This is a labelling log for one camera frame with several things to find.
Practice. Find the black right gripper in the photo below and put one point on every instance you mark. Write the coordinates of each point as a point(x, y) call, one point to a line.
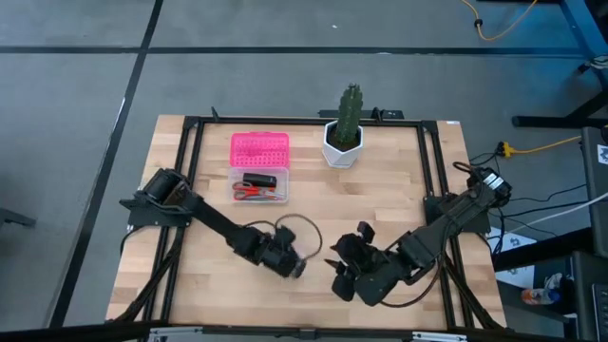
point(358, 259)

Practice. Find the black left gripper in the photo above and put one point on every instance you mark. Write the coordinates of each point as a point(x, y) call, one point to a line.
point(278, 252)

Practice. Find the black stapler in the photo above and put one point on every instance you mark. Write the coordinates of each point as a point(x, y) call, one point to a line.
point(260, 180)

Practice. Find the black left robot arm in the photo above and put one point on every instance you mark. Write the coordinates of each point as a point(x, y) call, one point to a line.
point(209, 218)

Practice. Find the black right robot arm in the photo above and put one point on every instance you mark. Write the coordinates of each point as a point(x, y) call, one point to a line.
point(451, 218)

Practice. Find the white plant pot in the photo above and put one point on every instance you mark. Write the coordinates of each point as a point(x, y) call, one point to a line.
point(339, 157)

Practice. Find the pink clear plastic pencil case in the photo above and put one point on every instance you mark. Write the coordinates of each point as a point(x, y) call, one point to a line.
point(260, 152)

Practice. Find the green cactus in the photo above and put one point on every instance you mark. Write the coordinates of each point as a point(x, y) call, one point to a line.
point(349, 114)

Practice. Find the white paper sheet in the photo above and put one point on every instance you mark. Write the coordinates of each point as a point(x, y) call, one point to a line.
point(515, 256)

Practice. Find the plastic bottle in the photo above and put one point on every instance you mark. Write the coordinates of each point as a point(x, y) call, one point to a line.
point(539, 296)

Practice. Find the black cabinet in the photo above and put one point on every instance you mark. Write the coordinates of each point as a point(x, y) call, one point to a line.
point(596, 190)

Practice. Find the grey furniture foot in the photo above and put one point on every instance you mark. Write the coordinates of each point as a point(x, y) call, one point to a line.
point(14, 217)

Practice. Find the black aluminium table frame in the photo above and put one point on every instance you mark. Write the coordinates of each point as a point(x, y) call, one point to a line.
point(309, 120)

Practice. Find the black mount bar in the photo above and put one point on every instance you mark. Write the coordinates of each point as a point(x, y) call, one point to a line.
point(380, 114)

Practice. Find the blue metal table frame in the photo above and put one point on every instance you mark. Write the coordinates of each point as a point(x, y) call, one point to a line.
point(582, 33)

